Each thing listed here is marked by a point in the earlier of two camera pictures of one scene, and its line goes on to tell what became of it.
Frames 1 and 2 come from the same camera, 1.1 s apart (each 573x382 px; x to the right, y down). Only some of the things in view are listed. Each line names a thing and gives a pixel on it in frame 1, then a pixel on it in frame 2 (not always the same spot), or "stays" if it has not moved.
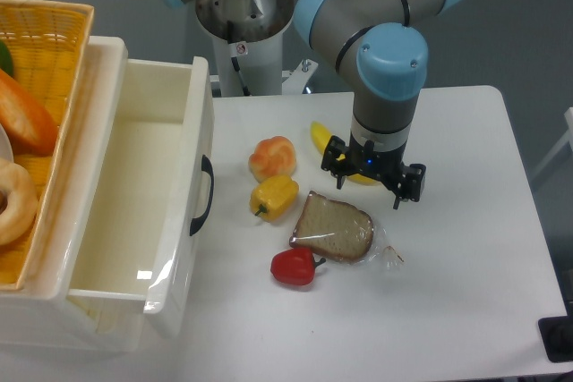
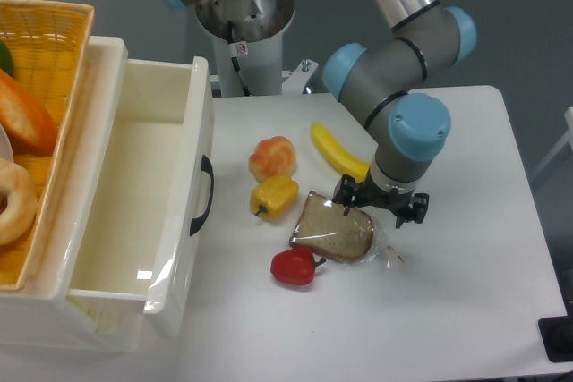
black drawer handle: (208, 168) stays
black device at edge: (556, 335) stays
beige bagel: (22, 202) stays
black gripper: (406, 181) → (405, 206)
